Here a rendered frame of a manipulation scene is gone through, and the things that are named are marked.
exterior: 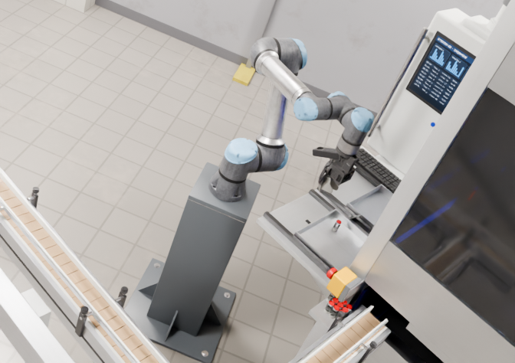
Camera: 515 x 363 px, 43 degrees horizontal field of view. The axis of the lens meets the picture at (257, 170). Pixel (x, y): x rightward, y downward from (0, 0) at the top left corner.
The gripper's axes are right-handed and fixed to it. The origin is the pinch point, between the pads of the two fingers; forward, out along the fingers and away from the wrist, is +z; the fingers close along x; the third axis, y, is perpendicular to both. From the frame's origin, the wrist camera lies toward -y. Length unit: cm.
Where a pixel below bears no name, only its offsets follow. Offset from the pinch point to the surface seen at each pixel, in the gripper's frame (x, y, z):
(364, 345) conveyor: -29, 49, 13
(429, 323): -12, 59, 3
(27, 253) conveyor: -94, -33, 16
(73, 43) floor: 85, -253, 109
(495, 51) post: -12, 31, -79
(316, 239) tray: 2.3, 6.9, 21.4
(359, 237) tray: 19.8, 15.5, 21.2
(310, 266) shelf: -10.5, 14.9, 21.6
